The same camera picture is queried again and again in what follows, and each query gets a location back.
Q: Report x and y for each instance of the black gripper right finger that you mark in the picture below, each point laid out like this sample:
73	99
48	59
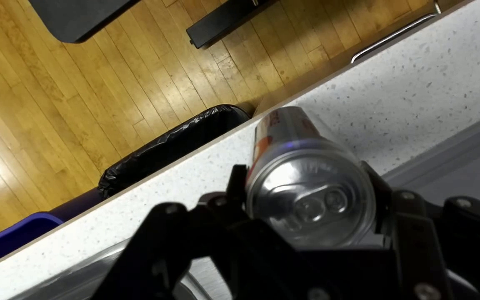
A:
450	251

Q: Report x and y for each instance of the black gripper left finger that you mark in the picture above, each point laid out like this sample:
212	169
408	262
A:
173	256

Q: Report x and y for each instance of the silver soda can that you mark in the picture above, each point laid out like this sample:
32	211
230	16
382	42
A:
307	184

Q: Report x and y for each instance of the grey plastic tray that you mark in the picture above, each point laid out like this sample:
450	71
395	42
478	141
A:
473	167

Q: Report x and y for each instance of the black bagged trash bin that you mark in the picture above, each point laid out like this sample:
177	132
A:
167	147

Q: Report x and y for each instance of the blue bin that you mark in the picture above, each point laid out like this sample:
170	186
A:
7	244

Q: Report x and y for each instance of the black furniture base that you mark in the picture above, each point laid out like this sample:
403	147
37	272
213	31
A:
223	22

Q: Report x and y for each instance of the dark floor mat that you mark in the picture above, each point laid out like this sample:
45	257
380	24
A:
78	17

